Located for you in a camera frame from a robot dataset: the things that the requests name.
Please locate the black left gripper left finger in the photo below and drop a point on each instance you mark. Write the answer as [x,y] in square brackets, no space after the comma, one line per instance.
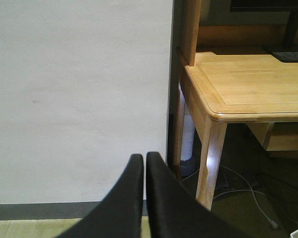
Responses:
[119,214]

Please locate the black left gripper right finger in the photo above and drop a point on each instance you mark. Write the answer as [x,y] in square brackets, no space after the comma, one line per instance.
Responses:
[173,213]

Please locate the white cylinder behind desk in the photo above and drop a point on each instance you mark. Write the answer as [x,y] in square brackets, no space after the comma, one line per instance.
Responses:
[187,162]

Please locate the light wooden desk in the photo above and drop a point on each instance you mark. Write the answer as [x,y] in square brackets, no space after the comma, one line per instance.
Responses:
[225,77]

